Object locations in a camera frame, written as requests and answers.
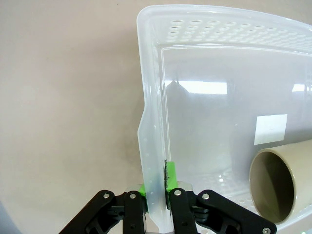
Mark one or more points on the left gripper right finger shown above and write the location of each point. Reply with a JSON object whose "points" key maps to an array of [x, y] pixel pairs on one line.
{"points": [[185, 214]]}

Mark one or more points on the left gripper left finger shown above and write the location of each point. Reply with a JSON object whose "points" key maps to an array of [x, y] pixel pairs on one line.
{"points": [[109, 214]]}

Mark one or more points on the white translucent perforated basket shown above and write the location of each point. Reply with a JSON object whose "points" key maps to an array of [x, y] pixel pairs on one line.
{"points": [[195, 97]]}

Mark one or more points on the tall beige plastic cup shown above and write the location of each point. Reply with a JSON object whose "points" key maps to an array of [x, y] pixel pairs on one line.
{"points": [[301, 158]]}

